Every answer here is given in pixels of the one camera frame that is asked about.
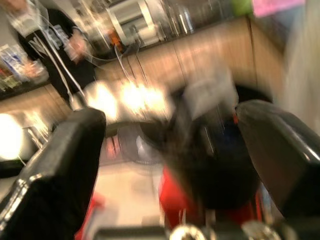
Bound red laundry basket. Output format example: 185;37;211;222
74;164;266;240

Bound silver countertop oven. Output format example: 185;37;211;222
107;0;163;43

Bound shiny metal pot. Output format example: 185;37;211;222
167;4;196;35

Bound black round tub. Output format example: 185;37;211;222
104;83;275;161

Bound wooden counter cabinet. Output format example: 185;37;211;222
94;17;286;111

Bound person in black hoodie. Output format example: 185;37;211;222
7;0;98;101

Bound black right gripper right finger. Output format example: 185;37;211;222
236;99;320;226

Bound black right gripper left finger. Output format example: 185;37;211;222
0;108;108;240

